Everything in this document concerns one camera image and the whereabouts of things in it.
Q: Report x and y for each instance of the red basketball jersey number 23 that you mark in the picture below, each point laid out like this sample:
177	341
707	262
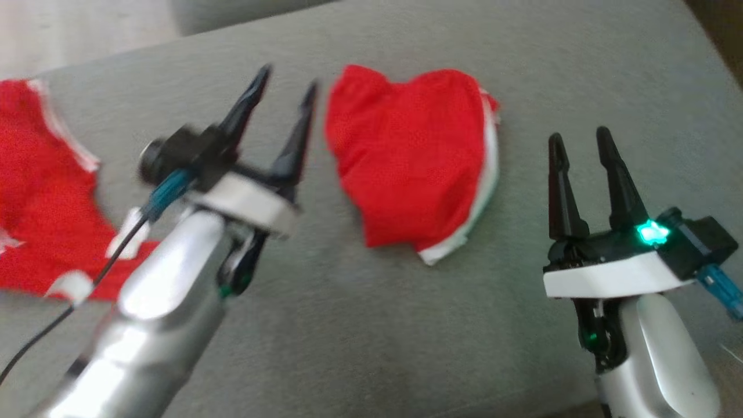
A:
46	197

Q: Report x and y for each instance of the red shorts white stripe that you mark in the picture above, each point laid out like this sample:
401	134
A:
406	157

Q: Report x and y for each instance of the yellow sofa backrest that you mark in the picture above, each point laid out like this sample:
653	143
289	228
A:
725	29

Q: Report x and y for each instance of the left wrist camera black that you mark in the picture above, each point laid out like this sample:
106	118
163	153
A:
186	148

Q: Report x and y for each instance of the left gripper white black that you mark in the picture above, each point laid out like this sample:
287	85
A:
249	203

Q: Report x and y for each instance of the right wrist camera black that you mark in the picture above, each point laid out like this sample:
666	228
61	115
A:
699	241

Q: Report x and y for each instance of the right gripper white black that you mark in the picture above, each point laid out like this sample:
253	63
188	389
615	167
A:
609	273

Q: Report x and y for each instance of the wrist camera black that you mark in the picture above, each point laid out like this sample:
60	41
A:
186	148
699	241

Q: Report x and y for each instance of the grey and yellow sofa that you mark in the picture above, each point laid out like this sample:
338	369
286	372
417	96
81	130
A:
406	337

